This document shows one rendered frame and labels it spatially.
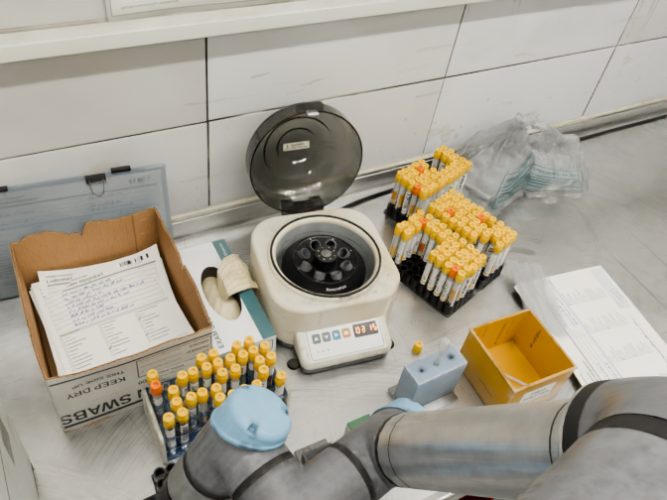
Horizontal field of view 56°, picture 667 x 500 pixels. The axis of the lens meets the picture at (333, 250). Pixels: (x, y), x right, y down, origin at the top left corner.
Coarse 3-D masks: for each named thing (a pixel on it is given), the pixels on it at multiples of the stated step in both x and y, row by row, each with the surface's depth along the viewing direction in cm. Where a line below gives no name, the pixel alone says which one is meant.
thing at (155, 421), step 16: (240, 384) 97; (272, 384) 102; (144, 400) 95; (208, 400) 95; (288, 400) 98; (160, 416) 92; (208, 416) 96; (160, 432) 90; (176, 432) 91; (192, 432) 91; (160, 448) 93
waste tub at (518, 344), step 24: (528, 312) 112; (480, 336) 111; (504, 336) 115; (528, 336) 114; (552, 336) 108; (480, 360) 106; (504, 360) 115; (528, 360) 115; (552, 360) 109; (480, 384) 108; (504, 384) 102; (528, 384) 101; (552, 384) 105
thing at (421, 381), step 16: (448, 352) 103; (416, 368) 100; (432, 368) 100; (448, 368) 101; (464, 368) 103; (400, 384) 103; (416, 384) 98; (432, 384) 101; (448, 384) 105; (416, 400) 102; (432, 400) 106; (448, 400) 107
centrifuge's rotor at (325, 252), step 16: (304, 240) 115; (320, 240) 116; (336, 240) 117; (288, 256) 113; (304, 256) 112; (320, 256) 111; (336, 256) 112; (352, 256) 114; (288, 272) 111; (304, 272) 110; (320, 272) 111; (336, 272) 112; (352, 272) 112; (304, 288) 109; (320, 288) 109; (336, 288) 109; (352, 288) 111
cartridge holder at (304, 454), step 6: (324, 438) 99; (312, 444) 98; (318, 444) 98; (324, 444) 96; (330, 444) 96; (300, 450) 97; (306, 450) 97; (312, 450) 95; (318, 450) 96; (300, 456) 96; (306, 456) 94; (312, 456) 96; (300, 462) 96
